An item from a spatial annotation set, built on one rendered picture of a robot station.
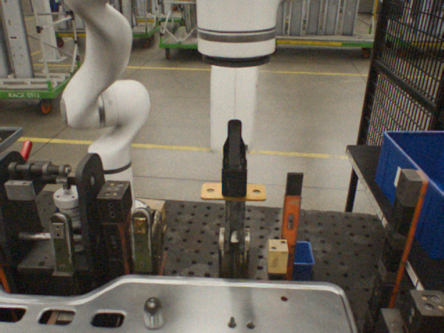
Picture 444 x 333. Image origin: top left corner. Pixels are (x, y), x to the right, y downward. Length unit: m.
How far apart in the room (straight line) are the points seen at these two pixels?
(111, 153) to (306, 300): 0.65
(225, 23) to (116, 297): 0.51
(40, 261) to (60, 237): 0.14
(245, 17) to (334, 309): 0.51
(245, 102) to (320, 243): 0.98
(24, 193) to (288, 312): 0.52
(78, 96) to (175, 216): 0.62
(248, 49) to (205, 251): 0.95
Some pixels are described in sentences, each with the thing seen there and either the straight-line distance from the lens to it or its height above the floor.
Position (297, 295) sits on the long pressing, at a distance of 0.74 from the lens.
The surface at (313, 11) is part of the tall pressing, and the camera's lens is 7.59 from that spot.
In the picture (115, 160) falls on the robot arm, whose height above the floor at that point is 1.03.
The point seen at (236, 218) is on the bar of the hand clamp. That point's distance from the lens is 0.73.
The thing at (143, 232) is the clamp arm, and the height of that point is 1.07.
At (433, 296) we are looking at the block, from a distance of 0.70.
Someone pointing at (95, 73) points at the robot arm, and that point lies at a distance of 0.97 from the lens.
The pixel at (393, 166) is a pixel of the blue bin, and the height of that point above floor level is 1.11.
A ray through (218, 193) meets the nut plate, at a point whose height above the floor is 1.25.
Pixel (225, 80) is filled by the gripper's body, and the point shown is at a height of 1.41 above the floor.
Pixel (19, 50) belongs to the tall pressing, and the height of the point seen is 0.63.
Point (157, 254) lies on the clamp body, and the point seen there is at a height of 1.01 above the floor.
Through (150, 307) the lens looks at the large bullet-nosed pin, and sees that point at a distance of 0.66.
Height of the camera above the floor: 1.53
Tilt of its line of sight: 27 degrees down
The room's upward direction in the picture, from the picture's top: straight up
